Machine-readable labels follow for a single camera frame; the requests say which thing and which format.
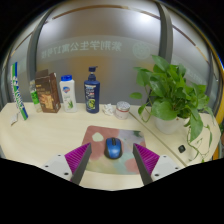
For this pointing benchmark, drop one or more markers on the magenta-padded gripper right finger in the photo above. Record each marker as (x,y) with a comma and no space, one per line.
(147,159)

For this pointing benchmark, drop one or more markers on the clear bottle with green label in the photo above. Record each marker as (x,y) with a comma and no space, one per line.
(34,95)

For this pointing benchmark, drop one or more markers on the small white lidded jar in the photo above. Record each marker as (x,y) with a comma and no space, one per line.
(122,110)

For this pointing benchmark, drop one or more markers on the dark blue pump bottle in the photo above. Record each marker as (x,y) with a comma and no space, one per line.
(92,95)

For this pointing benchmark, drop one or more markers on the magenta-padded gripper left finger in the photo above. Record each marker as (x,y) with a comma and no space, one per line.
(77,158)

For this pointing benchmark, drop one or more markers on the green plant in white pot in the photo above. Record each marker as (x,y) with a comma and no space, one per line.
(170,93)

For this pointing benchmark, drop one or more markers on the white bottle with blue cap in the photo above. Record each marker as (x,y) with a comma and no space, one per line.
(68,95)

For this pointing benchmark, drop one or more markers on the brown cardboard snack box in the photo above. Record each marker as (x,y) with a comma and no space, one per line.
(48,93)

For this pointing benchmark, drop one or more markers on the small black object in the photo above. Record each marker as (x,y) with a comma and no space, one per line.
(181,148)

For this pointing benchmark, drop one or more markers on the pink multicolour mouse pad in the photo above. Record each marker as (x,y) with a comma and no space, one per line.
(96,140)

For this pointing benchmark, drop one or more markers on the white green shuttlecock tube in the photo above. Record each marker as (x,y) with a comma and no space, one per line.
(18,93)

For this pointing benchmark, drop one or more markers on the blue computer mouse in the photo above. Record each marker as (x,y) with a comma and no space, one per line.
(113,148)

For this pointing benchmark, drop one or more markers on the crumpled white tissue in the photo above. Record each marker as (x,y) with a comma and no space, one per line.
(108,109)

